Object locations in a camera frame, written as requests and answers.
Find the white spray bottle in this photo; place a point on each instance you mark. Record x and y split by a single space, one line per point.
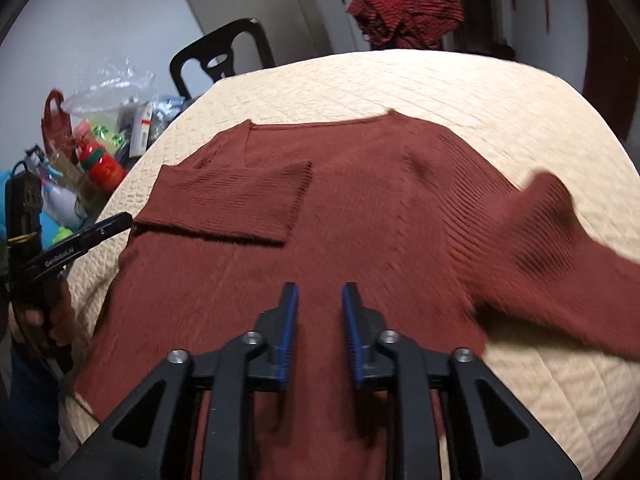
62 205

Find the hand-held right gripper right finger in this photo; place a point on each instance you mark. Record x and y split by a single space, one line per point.
351 332

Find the person's left hand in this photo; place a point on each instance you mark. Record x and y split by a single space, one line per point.
62 315

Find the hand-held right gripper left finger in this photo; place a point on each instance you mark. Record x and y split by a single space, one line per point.
288 332

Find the person's left forearm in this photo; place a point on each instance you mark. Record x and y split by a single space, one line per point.
30 400

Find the leaf patterned box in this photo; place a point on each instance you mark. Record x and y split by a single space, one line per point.
102 132

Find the rust brown knit sweater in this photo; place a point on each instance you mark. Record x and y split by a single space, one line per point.
375 210

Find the clear plastic bag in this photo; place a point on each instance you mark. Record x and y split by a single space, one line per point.
107 87

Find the blue thermos jug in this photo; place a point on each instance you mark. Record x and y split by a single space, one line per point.
50 222

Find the red checked cloth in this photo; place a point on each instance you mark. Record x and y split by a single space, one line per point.
407 7

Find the black chair back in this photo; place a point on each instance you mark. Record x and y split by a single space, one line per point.
245 30

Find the green frog toy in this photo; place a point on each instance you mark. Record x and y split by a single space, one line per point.
64 233

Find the red bottle with green cap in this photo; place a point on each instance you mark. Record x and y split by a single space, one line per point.
102 167

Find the white carton with red label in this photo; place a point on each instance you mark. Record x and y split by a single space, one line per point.
141 130

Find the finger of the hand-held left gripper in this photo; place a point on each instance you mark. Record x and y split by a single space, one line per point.
107 225

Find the red gift bag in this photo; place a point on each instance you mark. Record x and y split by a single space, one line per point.
52 127

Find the cream quilted blanket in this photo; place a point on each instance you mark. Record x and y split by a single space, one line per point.
450 90

